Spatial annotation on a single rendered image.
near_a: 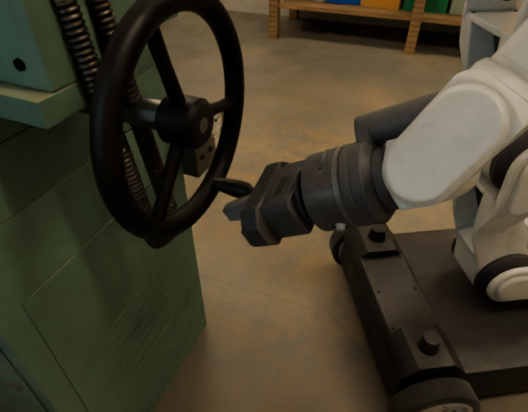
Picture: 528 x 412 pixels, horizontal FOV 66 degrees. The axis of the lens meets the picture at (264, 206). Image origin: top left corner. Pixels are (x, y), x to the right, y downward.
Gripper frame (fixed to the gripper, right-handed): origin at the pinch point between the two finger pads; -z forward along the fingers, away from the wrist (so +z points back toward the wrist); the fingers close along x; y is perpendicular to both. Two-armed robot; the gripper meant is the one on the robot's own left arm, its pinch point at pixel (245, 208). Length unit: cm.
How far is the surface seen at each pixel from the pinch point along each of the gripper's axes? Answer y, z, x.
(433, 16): -73, -16, 274
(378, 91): -77, -44, 196
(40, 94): 23.6, -6.5, -7.2
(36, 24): 28.3, -2.3, -5.5
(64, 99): 22.1, -5.9, -5.9
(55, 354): -6.7, -33.9, -18.0
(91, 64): 23.2, -3.1, -2.7
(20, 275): 7.8, -25.6, -15.0
